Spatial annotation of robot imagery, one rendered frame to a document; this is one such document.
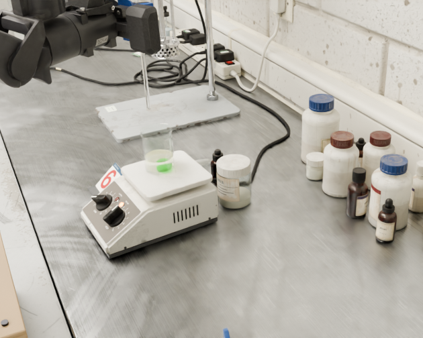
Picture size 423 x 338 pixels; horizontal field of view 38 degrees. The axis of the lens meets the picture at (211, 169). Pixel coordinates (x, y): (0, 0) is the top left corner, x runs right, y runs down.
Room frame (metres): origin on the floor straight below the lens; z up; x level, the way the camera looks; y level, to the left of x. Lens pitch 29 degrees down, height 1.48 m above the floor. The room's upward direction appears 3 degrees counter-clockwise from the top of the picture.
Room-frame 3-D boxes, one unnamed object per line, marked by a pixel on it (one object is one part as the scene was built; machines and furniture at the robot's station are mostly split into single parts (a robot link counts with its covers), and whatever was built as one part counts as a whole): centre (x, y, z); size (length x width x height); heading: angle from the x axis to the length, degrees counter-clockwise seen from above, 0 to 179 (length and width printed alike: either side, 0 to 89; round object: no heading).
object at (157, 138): (0.89, 0.09, 1.02); 0.06 x 0.05 x 0.08; 144
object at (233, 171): (0.92, -0.04, 0.94); 0.06 x 0.06 x 0.08
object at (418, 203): (0.86, -0.35, 0.94); 0.03 x 0.03 x 0.09
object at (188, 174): (0.88, 0.08, 0.98); 0.12 x 0.12 x 0.01; 27
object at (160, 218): (0.87, 0.10, 0.94); 0.22 x 0.13 x 0.08; 117
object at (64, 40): (0.77, 0.20, 1.25); 0.07 x 0.06 x 0.09; 138
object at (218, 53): (1.57, -0.04, 0.95); 0.07 x 0.04 x 0.02; 113
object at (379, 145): (0.95, -0.30, 0.95); 0.06 x 0.06 x 0.10
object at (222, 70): (1.71, 0.01, 0.92); 0.40 x 0.06 x 0.04; 23
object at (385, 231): (0.78, -0.27, 0.94); 0.03 x 0.03 x 0.07
